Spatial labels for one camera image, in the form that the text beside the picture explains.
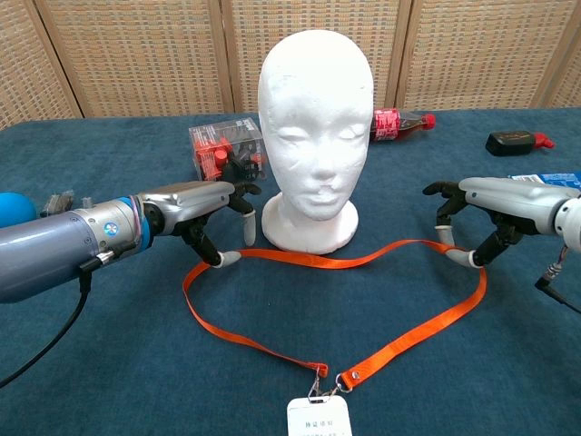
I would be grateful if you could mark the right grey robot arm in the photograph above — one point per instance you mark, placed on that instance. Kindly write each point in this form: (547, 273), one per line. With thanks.
(573, 227)

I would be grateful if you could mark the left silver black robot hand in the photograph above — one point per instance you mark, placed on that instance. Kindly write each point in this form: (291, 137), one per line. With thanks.
(186, 202)

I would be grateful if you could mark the white ID badge card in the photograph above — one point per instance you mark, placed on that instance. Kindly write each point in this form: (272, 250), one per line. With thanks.
(318, 418)

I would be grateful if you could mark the small clear plastic gadget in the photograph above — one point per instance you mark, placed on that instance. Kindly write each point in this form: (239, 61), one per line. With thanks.
(56, 203)

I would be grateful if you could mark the blue ball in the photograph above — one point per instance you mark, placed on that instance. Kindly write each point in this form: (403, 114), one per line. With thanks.
(13, 209)

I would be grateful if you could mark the woven folding screen panel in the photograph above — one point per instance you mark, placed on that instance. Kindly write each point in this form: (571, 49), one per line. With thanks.
(27, 68)
(247, 54)
(572, 77)
(136, 54)
(476, 54)

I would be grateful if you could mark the blue cookie box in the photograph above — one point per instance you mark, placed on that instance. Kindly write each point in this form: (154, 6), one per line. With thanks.
(563, 178)

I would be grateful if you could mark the clear box with red items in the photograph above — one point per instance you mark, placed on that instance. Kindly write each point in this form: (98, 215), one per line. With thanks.
(213, 145)

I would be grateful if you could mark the red cola bottle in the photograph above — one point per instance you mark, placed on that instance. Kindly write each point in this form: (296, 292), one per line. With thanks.
(388, 125)

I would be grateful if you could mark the white foam mannequin head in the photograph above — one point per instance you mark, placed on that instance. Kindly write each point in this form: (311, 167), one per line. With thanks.
(313, 104)

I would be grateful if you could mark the blue table cloth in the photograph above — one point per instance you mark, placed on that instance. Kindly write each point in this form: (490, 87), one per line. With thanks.
(113, 363)

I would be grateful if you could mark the black bottle with red cap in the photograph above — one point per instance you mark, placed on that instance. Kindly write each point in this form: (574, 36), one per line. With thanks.
(510, 143)

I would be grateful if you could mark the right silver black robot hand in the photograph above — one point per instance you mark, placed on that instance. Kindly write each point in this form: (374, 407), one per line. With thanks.
(517, 200)

